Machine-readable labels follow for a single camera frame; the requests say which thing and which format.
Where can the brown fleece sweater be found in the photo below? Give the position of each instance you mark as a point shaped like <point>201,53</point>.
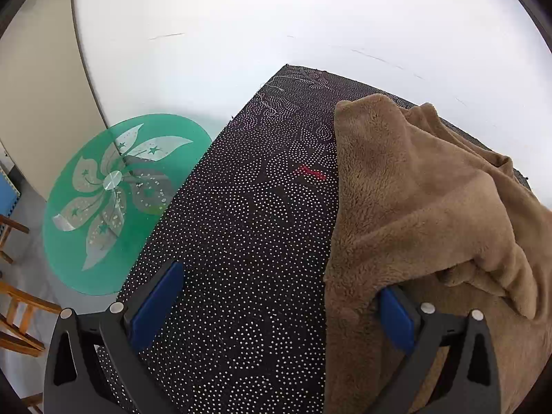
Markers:
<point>409,202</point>

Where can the beige cabinet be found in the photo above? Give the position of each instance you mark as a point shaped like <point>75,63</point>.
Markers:
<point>39,73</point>

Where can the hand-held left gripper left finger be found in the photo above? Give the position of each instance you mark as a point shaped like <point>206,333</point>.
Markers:
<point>155,306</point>

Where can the green glass round table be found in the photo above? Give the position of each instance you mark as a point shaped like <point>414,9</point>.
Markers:
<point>138,241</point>

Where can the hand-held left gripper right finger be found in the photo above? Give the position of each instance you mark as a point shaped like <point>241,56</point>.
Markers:
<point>396,323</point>

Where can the wooden chair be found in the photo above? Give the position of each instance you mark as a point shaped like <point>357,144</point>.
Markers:
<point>13,226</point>
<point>26,310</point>

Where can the blue foam mat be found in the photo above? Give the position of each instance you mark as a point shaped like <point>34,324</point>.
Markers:
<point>6,194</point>

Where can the dark dotted tablecloth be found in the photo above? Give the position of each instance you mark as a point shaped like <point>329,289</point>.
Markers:
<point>241,233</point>

